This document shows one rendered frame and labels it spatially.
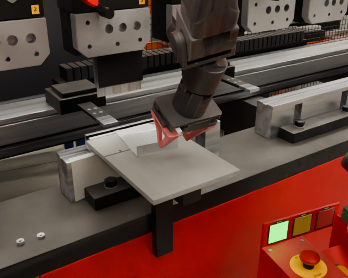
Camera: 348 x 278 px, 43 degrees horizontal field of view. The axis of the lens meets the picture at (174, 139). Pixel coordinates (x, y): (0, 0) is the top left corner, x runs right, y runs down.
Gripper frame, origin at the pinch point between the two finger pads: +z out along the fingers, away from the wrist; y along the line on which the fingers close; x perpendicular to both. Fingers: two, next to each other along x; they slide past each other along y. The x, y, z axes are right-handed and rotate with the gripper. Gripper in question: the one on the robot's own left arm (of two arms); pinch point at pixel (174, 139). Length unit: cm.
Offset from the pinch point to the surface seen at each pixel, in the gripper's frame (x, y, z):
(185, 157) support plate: 2.6, -2.3, 3.3
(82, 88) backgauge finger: -32.5, 2.0, 19.8
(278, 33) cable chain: -50, -84, 30
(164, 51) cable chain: -49, -34, 29
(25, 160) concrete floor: -131, -19, 197
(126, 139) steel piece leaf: -8.4, 3.6, 9.5
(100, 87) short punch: -18.0, 6.1, 3.5
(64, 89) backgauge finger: -33.9, 6.1, 20.5
